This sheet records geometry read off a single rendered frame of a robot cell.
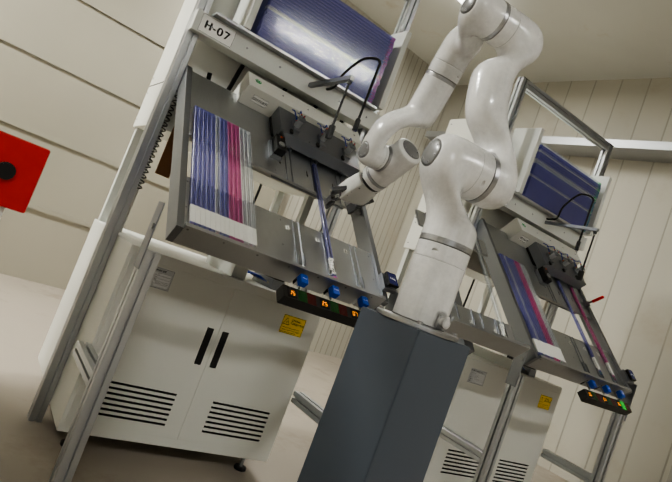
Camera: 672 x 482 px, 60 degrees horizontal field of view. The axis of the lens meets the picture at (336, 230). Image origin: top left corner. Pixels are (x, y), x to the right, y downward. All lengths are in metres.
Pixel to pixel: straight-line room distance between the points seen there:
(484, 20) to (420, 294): 0.65
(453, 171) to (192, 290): 0.93
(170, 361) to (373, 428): 0.84
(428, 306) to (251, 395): 0.93
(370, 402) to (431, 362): 0.15
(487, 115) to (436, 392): 0.62
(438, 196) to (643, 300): 3.31
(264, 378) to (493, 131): 1.13
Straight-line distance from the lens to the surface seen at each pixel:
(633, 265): 4.56
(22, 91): 4.16
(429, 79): 1.61
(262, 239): 1.60
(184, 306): 1.84
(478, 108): 1.38
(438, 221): 1.27
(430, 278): 1.25
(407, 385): 1.21
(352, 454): 1.26
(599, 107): 5.20
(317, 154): 2.02
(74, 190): 4.25
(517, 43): 1.51
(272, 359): 2.01
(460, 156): 1.25
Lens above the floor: 0.74
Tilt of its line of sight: 4 degrees up
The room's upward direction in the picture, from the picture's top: 21 degrees clockwise
